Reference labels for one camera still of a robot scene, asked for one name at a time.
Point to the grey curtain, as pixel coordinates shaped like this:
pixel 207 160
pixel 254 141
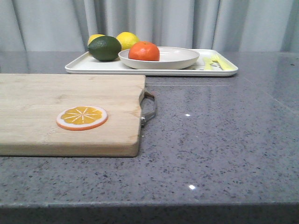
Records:
pixel 222 25

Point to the wooden cutting board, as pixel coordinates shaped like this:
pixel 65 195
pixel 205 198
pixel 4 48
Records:
pixel 30 104

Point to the orange slice piece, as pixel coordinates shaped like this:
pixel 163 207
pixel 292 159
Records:
pixel 82 118

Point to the yellow lemon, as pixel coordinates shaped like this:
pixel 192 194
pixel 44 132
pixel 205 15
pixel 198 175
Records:
pixel 92 37
pixel 127 40

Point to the yellow plastic utensil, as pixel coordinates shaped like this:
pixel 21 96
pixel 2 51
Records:
pixel 208 63
pixel 223 64

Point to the yellow plastic utensil left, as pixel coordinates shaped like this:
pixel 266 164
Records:
pixel 208 63

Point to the beige round plate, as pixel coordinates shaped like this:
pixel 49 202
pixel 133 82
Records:
pixel 171 58

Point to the yellow lemon left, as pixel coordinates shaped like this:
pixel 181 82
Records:
pixel 92 37

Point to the orange mandarin fruit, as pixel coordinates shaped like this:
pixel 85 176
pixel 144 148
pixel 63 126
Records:
pixel 144 51

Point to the yellow plastic utensil right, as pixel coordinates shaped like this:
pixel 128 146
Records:
pixel 223 64

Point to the white bear-print tray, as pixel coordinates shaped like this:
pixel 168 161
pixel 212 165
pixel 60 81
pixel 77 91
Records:
pixel 89 65

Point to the yellow lemon right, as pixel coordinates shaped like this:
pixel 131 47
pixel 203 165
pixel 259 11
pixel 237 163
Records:
pixel 127 40

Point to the green lime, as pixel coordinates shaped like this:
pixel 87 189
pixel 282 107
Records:
pixel 104 48

